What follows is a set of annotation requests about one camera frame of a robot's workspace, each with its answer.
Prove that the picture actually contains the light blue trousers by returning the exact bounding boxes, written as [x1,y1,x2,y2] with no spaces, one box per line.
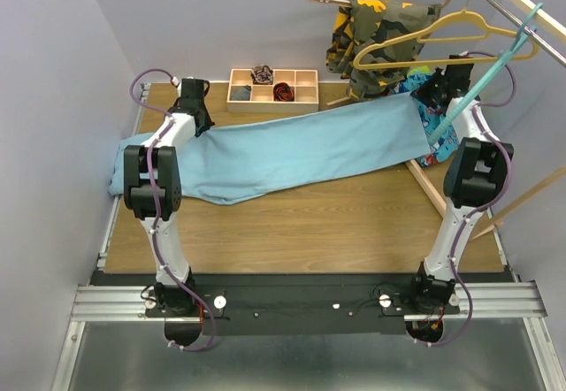
[119,94,430,205]

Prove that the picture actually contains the yellow plastic hanger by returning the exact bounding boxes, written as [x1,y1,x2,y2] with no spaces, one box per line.
[353,9,539,71]

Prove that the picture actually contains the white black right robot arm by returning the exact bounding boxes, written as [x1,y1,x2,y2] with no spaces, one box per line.
[406,54,515,313]

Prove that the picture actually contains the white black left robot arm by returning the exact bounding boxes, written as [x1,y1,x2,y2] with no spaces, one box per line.
[123,78,214,316]

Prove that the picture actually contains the teal plastic hanger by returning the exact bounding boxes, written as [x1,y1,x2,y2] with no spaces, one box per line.
[427,3,544,145]

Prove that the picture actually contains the blue shark print shorts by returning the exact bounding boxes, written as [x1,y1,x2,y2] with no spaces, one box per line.
[389,66,459,167]

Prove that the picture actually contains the grey rolled sock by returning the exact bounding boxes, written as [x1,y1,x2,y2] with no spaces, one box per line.
[230,86,251,101]

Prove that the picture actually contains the patterned pink black sock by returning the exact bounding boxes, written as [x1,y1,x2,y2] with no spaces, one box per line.
[250,65,274,85]

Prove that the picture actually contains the orange black rolled sock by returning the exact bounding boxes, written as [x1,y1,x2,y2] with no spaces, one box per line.
[273,82,294,103]

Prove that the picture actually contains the wooden compartment tray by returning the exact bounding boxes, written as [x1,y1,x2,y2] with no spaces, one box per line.
[226,68,319,114]

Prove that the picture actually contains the metal hanging rod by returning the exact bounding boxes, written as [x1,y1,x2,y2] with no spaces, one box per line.
[444,0,566,67]

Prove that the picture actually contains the camouflage shorts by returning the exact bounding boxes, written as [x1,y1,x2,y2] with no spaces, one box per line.
[325,0,441,102]

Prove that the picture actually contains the aluminium table edge rail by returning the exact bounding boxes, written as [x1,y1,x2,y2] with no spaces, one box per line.
[95,83,151,272]

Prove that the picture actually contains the wooden clothes rack frame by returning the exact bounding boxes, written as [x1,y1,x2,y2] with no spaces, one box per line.
[326,0,566,237]

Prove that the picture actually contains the aluminium front frame rail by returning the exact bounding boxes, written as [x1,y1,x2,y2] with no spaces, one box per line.
[53,273,564,390]

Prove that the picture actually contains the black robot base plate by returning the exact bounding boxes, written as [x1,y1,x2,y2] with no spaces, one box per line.
[141,273,459,337]

